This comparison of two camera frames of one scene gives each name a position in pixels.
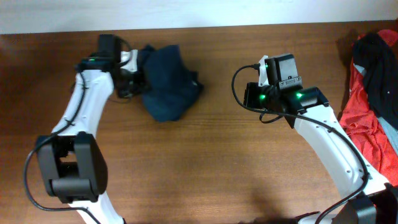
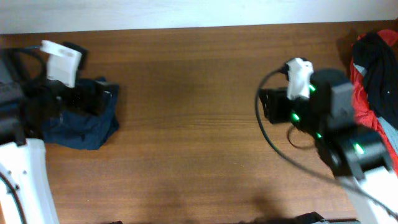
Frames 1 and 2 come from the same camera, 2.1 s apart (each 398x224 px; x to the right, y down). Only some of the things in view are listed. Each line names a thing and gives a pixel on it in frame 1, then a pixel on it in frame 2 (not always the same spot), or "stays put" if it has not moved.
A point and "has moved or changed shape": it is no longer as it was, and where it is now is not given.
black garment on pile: x=379 y=62 stays put
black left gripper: x=145 y=86 -> x=96 y=100
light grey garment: x=390 y=132 stays put
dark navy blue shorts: x=171 y=86 has moved or changed shape
